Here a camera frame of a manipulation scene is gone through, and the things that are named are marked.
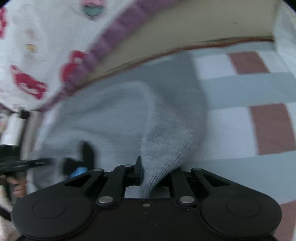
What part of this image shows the bear printed quilt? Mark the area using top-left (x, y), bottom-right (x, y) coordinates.
top-left (0, 0), bottom-right (186, 113)

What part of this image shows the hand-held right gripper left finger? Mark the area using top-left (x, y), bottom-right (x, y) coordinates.
top-left (65, 156), bottom-right (144, 207)

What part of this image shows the pale fuzzy cloth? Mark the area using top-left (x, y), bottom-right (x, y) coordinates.
top-left (0, 197), bottom-right (23, 241)

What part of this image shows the person's left hand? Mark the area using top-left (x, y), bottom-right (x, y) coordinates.
top-left (5, 174), bottom-right (27, 198)

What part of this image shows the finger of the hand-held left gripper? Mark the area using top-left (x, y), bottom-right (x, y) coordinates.
top-left (29, 157), bottom-right (89, 179)
top-left (80, 141), bottom-right (95, 168)

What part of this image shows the white bottle black cap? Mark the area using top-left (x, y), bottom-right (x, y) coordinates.
top-left (1, 110), bottom-right (30, 147)

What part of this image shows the grey knit sweater black print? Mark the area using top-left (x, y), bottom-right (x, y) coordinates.
top-left (34, 53), bottom-right (210, 200)

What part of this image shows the beige bed base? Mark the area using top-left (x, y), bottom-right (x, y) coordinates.
top-left (87, 0), bottom-right (279, 80)

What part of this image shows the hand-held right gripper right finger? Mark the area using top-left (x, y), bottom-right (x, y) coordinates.
top-left (170, 167), bottom-right (232, 206)

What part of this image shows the checked floor mat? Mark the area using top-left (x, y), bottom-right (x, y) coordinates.
top-left (188, 47), bottom-right (296, 241)

